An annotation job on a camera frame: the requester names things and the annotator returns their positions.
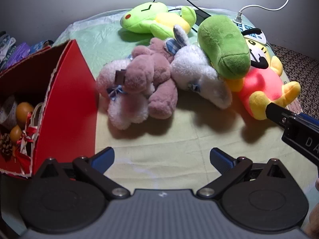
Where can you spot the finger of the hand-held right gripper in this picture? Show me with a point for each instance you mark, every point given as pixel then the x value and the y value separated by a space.
pixel 275 112

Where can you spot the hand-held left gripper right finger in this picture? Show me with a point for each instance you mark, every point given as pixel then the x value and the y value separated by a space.
pixel 220 158

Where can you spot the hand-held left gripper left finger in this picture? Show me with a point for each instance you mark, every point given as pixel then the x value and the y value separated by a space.
pixel 103 158

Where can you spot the yellow tiger plush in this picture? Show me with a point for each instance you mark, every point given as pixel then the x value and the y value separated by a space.
pixel 254 87

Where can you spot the white fluffy plush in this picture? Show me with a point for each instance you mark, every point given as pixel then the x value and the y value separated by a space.
pixel 124 114

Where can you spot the red cardboard box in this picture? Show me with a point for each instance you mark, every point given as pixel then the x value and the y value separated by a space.
pixel 72 104

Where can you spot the green crocodile plush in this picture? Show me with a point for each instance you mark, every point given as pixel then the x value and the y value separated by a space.
pixel 221 44

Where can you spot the white bunny plush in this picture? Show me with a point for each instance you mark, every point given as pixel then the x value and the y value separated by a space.
pixel 194 64

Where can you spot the pink teddy bear plush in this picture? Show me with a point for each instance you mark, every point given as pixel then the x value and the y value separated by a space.
pixel 149 64

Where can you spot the person's right hand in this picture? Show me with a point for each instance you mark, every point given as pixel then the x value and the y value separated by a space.
pixel 315 216

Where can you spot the speckled brown carpet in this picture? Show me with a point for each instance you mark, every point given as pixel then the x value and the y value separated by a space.
pixel 299 64

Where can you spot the light green bed sheet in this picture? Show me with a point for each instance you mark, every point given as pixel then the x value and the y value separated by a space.
pixel 162 139

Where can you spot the red white ribbon decoration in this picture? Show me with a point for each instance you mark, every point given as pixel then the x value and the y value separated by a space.
pixel 27 132

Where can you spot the white power strip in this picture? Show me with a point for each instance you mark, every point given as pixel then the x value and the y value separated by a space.
pixel 243 27

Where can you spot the small orange ball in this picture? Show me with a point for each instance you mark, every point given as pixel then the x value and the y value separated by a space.
pixel 15 133

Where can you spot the large orange ball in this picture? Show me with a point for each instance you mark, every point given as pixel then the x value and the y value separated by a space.
pixel 24 110

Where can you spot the brown pine cone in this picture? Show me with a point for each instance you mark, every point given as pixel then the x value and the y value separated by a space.
pixel 5 145

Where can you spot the white measuring tape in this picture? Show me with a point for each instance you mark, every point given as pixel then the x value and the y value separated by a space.
pixel 7 112

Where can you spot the blue patterned cloth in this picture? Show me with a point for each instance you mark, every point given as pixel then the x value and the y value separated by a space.
pixel 41 46

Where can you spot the purple packet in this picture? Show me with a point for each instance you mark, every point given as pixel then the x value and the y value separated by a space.
pixel 17 53

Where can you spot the green frog plush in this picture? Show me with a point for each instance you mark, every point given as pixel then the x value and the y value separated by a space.
pixel 139 17

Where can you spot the pile of clothes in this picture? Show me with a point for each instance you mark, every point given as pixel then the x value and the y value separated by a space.
pixel 6 47

